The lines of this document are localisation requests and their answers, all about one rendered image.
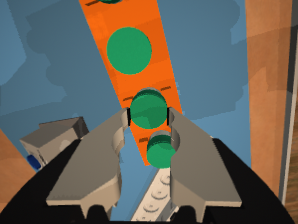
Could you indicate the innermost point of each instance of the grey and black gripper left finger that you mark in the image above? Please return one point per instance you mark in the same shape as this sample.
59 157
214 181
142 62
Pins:
87 172

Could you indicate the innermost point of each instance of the blue bench mat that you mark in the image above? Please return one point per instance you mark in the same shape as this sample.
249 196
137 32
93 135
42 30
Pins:
51 69

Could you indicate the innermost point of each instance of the grey table edge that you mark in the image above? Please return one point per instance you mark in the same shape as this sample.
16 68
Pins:
292 83

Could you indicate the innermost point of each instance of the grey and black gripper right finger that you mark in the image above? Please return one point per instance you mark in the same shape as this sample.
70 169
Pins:
207 175

